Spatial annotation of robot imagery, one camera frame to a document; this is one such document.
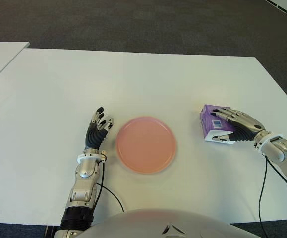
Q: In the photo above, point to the grey robot torso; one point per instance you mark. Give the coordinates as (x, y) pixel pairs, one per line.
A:
(158, 223)

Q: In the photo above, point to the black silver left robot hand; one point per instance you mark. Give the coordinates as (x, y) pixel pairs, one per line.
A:
(95, 138)

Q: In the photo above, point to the round pink plate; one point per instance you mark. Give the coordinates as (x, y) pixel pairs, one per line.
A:
(145, 146)

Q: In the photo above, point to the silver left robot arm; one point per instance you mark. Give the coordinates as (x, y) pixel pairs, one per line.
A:
(86, 171)

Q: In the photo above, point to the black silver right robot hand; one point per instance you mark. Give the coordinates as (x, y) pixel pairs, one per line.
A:
(247, 124)

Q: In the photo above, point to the purple tissue paper pack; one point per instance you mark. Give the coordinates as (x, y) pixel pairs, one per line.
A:
(207, 119)

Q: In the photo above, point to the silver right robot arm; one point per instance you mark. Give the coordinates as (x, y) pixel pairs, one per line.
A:
(282, 151)

